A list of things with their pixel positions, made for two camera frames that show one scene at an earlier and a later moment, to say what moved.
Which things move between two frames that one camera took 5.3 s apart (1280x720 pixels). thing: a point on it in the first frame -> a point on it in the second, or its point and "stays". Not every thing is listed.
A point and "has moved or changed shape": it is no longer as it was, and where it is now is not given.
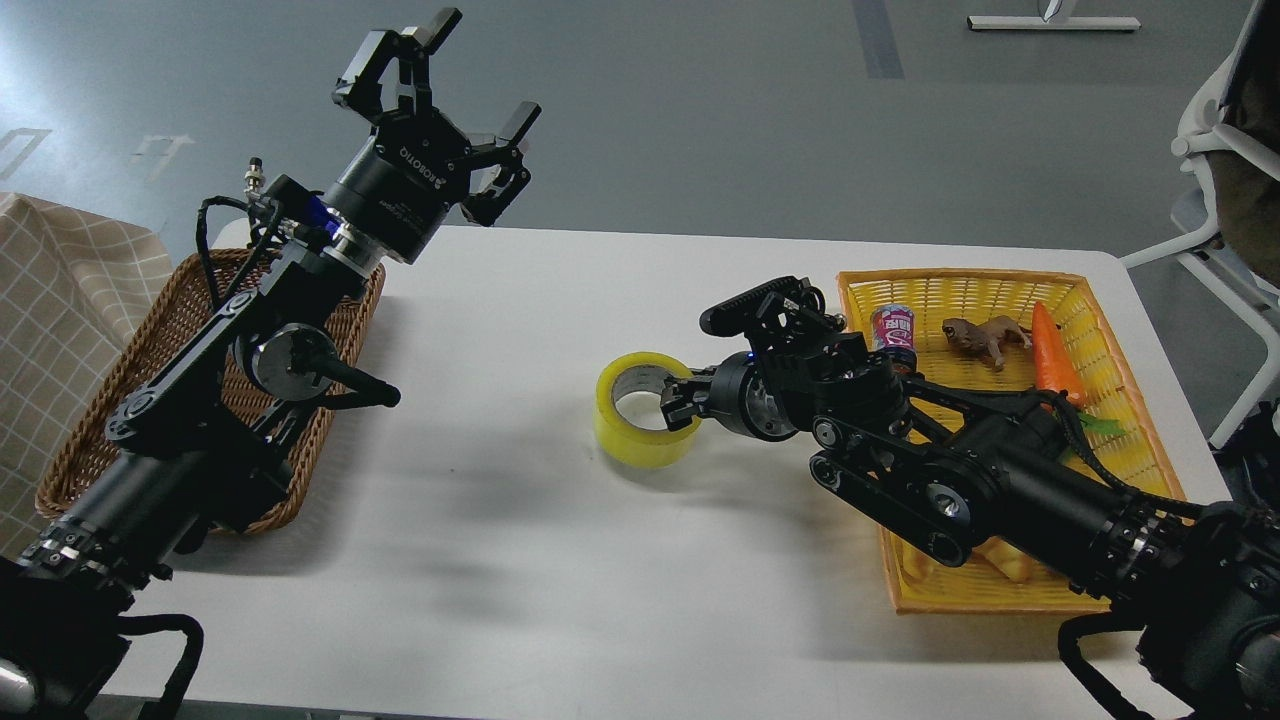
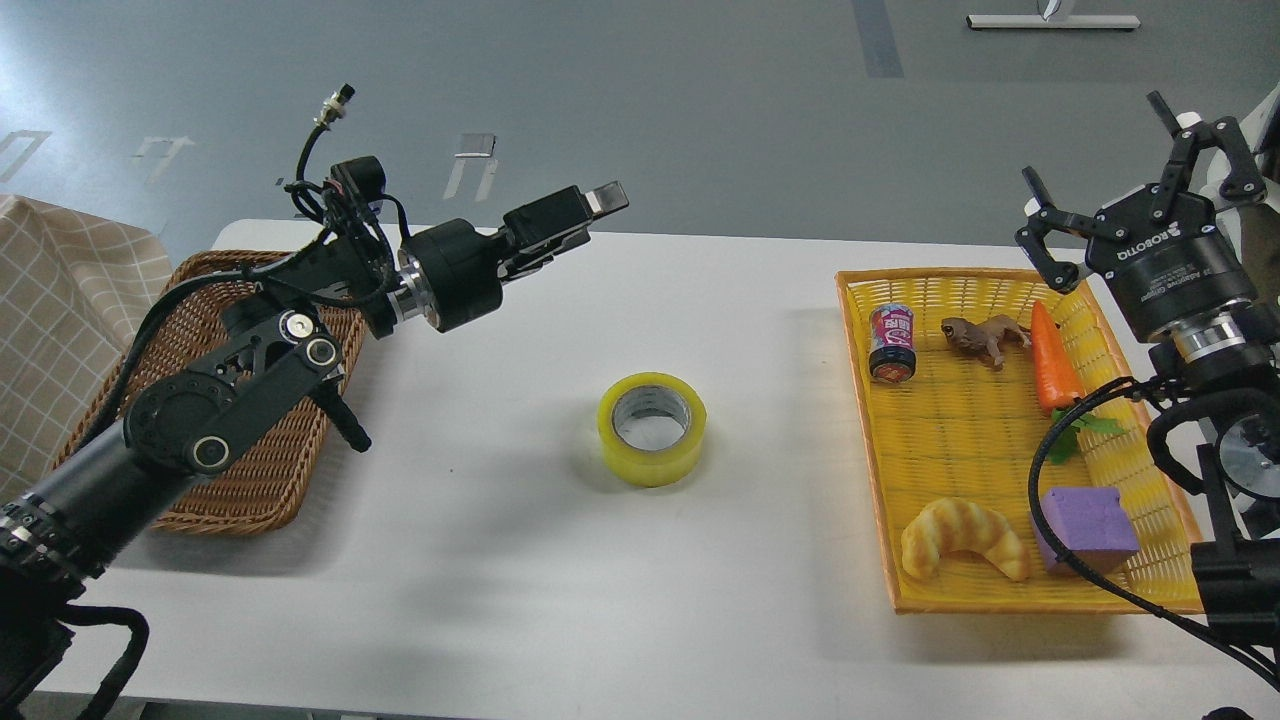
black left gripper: (397, 188) -> (450, 271)
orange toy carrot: (1054, 366) stays
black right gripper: (737, 391) -> (1182, 277)
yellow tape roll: (629, 443) has moved or changed shape
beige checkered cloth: (73, 290) stays
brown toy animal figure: (986, 336) stays
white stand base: (1037, 23) stays
